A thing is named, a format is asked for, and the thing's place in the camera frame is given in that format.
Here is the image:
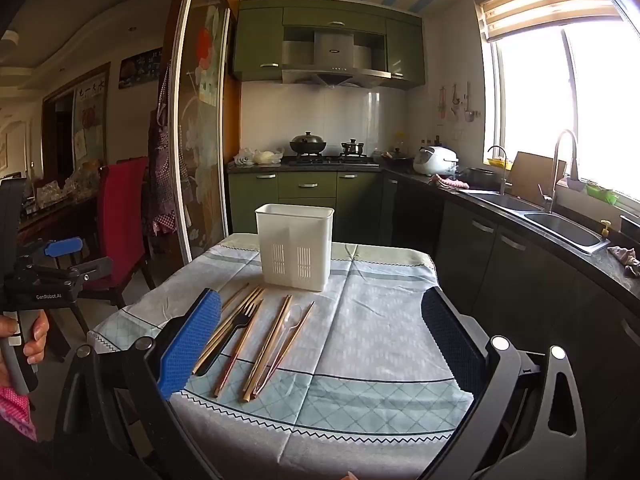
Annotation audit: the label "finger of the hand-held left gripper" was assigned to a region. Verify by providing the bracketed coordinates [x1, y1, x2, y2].
[44, 236, 84, 261]
[62, 257, 114, 287]

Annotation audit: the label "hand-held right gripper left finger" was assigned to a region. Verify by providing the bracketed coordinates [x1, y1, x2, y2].
[54, 287, 223, 480]

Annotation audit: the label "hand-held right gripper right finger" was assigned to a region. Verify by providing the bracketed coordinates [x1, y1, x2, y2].
[417, 286, 588, 480]

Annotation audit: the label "row of wooden chopsticks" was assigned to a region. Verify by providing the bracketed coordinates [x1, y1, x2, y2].
[192, 282, 316, 405]

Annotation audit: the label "white plastic utensil holder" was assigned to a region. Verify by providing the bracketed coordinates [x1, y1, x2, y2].
[255, 203, 335, 292]

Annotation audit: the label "person's left forearm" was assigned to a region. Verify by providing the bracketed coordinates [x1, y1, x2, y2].
[0, 380, 39, 443]

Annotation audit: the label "hanging kitchen utensils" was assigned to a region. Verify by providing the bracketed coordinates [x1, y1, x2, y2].
[437, 81, 477, 124]

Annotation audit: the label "person's left hand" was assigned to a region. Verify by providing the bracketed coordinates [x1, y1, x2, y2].
[0, 310, 51, 381]

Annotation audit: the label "black plastic fork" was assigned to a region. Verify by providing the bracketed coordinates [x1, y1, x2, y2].
[197, 301, 264, 376]

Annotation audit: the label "red chair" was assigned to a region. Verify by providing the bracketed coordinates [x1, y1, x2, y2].
[97, 156, 151, 291]

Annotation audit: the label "cluttered dining table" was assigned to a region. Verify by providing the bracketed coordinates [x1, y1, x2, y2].
[17, 159, 101, 241]

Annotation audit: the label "dark lower cabinets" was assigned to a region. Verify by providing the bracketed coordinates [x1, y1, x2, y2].
[382, 174, 640, 480]

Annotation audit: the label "blue checked tablecloth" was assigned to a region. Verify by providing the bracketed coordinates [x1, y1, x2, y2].
[87, 232, 476, 480]

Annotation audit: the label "clear plastic spoon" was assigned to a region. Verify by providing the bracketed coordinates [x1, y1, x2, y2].
[260, 304, 304, 386]

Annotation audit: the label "checked hanging apron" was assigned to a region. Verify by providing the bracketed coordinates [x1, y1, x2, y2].
[142, 59, 180, 237]

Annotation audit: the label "black kitchen countertop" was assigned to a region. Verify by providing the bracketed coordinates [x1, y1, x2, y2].
[227, 156, 640, 313]

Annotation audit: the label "pink cloth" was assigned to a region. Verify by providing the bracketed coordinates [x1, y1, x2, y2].
[429, 173, 471, 191]

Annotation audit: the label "steel double sink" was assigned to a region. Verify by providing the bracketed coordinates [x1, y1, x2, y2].
[461, 189, 612, 256]

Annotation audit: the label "etched glass sliding door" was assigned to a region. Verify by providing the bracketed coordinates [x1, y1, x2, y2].
[167, 0, 239, 267]

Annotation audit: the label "dark metal pot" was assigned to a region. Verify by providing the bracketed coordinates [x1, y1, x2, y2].
[462, 167, 496, 189]

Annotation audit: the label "small steel faucet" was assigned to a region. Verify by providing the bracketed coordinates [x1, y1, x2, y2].
[487, 144, 512, 196]

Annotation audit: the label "green lower cabinets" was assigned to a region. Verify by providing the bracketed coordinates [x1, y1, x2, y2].
[227, 170, 386, 244]

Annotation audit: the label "green cabinets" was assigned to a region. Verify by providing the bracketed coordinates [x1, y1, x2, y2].
[227, 170, 386, 244]
[232, 0, 427, 92]

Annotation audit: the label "white rice cooker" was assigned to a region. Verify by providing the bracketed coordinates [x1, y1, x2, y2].
[413, 145, 460, 177]

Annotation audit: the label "wooden cutting board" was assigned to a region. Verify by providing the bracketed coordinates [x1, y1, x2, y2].
[510, 151, 568, 207]

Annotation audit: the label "grey dish rag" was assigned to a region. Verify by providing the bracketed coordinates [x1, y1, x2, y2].
[607, 245, 640, 279]

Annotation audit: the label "white plastic bags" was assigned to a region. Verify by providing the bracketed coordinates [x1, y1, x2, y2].
[232, 147, 286, 166]

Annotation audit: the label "pan with glass lid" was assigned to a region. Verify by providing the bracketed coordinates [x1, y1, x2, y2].
[381, 147, 416, 167]

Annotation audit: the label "green plastic containers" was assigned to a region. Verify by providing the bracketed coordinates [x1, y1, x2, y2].
[584, 182, 621, 206]

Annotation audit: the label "black gas stove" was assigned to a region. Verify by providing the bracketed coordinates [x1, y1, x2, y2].
[286, 155, 381, 167]

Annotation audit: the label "tall steel faucet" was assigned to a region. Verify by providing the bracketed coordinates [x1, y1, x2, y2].
[539, 129, 581, 214]

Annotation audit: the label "black wok with lid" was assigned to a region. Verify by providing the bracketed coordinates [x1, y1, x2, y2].
[289, 131, 328, 157]

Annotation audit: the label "kitchen window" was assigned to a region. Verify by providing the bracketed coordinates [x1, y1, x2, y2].
[481, 7, 640, 203]

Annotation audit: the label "green upper cabinets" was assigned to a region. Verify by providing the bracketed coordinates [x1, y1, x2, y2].
[232, 0, 427, 92]

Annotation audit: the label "steel range hood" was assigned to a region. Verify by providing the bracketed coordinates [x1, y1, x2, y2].
[281, 27, 392, 87]

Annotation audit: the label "striped window blind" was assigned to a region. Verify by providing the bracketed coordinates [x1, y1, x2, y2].
[474, 0, 622, 44]

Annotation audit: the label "calligraphy wall poster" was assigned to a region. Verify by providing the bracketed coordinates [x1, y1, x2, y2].
[73, 77, 109, 171]

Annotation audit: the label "dark wall poster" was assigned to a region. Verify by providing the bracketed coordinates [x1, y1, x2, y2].
[118, 47, 164, 90]

